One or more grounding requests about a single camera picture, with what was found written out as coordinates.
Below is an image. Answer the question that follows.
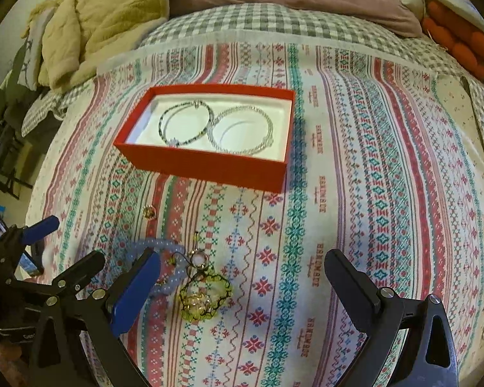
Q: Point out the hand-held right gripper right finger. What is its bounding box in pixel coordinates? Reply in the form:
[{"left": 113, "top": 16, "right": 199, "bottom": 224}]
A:
[{"left": 324, "top": 249, "right": 459, "bottom": 387}]

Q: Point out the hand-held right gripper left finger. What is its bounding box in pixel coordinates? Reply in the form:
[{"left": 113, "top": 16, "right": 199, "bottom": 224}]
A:
[{"left": 28, "top": 247, "right": 162, "bottom": 387}]

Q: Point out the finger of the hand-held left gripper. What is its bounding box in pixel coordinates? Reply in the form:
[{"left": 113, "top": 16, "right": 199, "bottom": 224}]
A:
[
  {"left": 8, "top": 250, "right": 106, "bottom": 303},
  {"left": 0, "top": 215, "right": 60, "bottom": 256}
]

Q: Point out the light blue beaded bracelet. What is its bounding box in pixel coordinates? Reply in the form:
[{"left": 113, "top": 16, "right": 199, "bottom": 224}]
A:
[{"left": 126, "top": 238, "right": 187, "bottom": 297}]

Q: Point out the yellow-green beaded bracelet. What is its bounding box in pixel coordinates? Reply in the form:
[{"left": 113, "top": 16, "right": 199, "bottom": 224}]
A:
[{"left": 179, "top": 268, "right": 231, "bottom": 323}]

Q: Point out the pink round pendant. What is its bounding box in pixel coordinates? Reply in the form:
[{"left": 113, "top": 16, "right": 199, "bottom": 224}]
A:
[{"left": 186, "top": 231, "right": 210, "bottom": 271}]

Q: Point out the red cardboard box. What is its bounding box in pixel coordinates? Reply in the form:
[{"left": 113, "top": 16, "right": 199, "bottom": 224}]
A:
[{"left": 114, "top": 85, "right": 296, "bottom": 193}]

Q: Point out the patterned striped blanket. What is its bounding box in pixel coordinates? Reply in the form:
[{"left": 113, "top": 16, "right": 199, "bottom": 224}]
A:
[{"left": 24, "top": 41, "right": 484, "bottom": 387}]

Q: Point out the dark folding rack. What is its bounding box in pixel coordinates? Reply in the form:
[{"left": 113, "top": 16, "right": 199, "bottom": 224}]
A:
[{"left": 0, "top": 84, "right": 35, "bottom": 200}]

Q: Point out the olive green blanket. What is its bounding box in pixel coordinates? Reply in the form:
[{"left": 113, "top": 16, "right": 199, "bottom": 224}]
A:
[{"left": 32, "top": 0, "right": 204, "bottom": 89}]

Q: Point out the orange-red plush toy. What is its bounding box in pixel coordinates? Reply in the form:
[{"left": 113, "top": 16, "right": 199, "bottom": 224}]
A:
[{"left": 421, "top": 1, "right": 484, "bottom": 81}]

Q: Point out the dark beaded bracelet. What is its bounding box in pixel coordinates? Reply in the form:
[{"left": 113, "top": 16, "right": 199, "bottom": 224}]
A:
[{"left": 158, "top": 99, "right": 215, "bottom": 147}]

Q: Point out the clear beaded bracelet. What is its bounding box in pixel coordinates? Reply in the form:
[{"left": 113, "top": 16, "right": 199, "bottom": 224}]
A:
[{"left": 207, "top": 105, "right": 276, "bottom": 155}]

